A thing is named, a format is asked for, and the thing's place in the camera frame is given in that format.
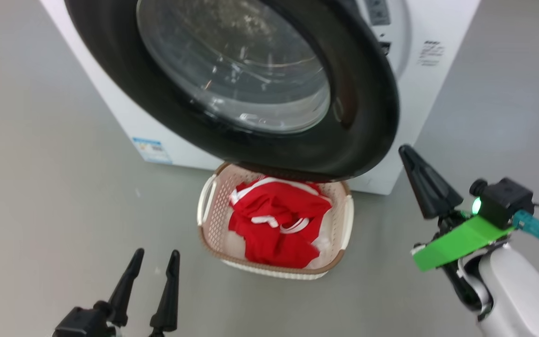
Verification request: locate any blue energy label sticker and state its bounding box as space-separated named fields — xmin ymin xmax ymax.
xmin=131 ymin=136 xmax=173 ymax=165

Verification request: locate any teal right camera connector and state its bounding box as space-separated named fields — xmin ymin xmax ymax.
xmin=512 ymin=209 xmax=539 ymax=250

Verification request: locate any black round washer door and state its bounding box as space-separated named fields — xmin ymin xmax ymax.
xmin=63 ymin=0 xmax=401 ymax=183

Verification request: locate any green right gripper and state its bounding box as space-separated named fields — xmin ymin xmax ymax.
xmin=398 ymin=144 xmax=516 ymax=312

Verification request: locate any white washing machine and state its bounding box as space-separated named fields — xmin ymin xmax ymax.
xmin=39 ymin=0 xmax=482 ymax=196

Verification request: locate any cream perforated laundry basket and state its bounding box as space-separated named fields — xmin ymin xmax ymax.
xmin=197 ymin=162 xmax=356 ymax=281

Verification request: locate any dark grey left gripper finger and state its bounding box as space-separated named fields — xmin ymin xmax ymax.
xmin=150 ymin=249 xmax=182 ymax=333
xmin=107 ymin=248 xmax=145 ymax=328

